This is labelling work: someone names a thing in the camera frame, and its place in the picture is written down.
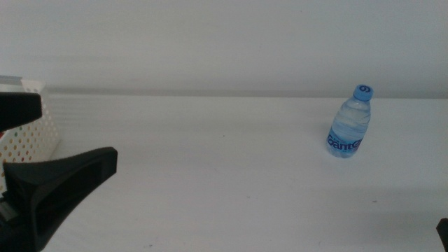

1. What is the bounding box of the clear water bottle blue cap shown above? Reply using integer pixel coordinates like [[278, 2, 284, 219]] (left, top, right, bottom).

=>
[[325, 83, 375, 159]]

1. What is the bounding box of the white perforated plastic basket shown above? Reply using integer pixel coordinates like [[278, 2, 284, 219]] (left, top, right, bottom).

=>
[[0, 74, 61, 197]]

